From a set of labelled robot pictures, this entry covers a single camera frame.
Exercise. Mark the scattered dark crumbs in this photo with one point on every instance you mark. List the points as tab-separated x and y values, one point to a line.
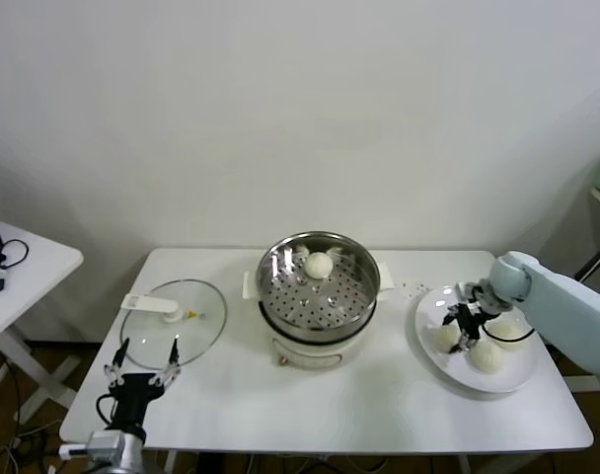
418	287

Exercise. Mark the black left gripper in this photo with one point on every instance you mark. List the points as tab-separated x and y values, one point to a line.
132	395

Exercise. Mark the white round plate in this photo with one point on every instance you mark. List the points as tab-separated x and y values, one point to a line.
438	306

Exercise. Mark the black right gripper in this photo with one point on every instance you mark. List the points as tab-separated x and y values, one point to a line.
469	321

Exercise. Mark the white steamed baozi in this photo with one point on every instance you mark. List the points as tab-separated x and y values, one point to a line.
442	338
319	265
487	358
508	333

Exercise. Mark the stainless steel steamer basket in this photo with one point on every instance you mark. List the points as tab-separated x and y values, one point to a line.
300	316

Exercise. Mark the white folding side table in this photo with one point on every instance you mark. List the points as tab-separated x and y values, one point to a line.
38	257

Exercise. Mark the white electric cooker pot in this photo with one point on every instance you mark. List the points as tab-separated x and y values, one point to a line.
310	355

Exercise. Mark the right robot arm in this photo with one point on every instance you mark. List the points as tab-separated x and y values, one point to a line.
566	306

